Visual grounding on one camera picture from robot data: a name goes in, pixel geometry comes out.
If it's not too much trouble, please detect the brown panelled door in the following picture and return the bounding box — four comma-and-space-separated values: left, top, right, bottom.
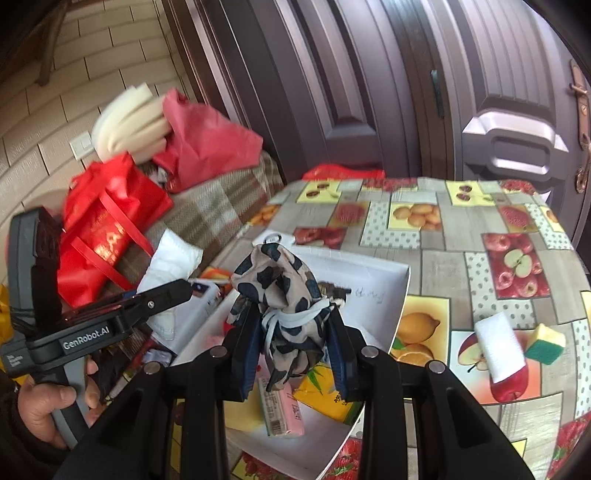
161, 0, 444, 185

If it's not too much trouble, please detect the white blue packet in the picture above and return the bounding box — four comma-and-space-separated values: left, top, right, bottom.
189, 277, 222, 319

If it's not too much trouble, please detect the red gift bag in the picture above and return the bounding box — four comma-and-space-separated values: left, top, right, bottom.
58, 154, 174, 308

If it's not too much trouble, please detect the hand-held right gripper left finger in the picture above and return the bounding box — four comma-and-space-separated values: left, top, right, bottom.
53, 318, 265, 480

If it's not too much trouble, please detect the fruit print tablecloth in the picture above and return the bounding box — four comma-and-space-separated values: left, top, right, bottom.
171, 178, 591, 480

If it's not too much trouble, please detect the small thick white foam block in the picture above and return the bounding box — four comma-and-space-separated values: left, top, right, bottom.
474, 311, 528, 385

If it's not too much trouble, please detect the pink red plastic bag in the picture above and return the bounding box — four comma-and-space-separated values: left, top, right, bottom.
152, 89, 264, 192

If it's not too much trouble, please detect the stack of cream foam sheets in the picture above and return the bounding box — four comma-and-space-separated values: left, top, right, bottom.
91, 83, 172, 162

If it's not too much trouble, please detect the cow print drawstring pouch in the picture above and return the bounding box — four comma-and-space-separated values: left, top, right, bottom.
225, 234, 345, 393

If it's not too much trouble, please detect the white light switch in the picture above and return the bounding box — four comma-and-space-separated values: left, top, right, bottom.
69, 131, 95, 160

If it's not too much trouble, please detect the pink wrapped packet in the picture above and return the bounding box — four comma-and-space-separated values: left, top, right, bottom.
256, 378, 305, 437

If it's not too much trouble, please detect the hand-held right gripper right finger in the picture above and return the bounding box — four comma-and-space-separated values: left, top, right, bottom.
323, 318, 536, 480

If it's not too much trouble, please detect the brown door with brass handles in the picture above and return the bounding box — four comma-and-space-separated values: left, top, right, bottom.
383, 0, 591, 250

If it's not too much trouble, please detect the person's left hand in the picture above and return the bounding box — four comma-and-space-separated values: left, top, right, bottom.
18, 357, 101, 450

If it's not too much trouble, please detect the white cardboard box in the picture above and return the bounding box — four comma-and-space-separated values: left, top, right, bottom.
171, 242, 411, 478

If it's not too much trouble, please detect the plaid sofa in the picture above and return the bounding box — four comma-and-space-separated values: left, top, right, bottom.
106, 152, 284, 324

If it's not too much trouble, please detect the dark wooden bracket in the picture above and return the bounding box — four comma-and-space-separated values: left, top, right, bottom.
34, 0, 72, 88

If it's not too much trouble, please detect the yellow tissue packet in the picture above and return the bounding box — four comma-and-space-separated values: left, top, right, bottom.
293, 364, 365, 423

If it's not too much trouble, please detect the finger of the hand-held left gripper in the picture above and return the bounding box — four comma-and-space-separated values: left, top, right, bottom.
111, 278, 194, 326

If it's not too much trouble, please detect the yellow green scouring sponge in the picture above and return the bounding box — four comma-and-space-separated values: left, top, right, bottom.
524, 323, 567, 366

